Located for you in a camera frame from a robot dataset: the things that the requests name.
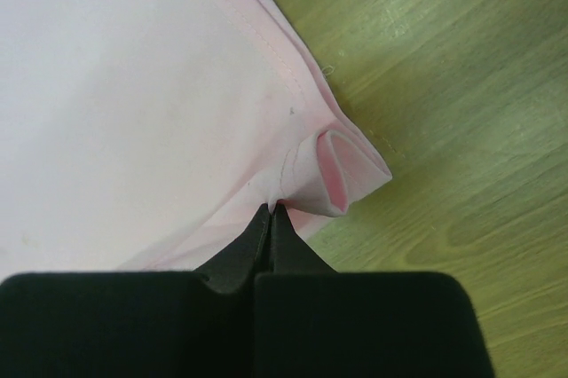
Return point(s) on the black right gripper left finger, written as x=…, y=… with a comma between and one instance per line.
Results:
x=136, y=324

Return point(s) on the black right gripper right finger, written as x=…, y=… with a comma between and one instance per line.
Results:
x=312, y=321

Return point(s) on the pink t shirt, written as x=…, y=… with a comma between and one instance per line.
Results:
x=145, y=134

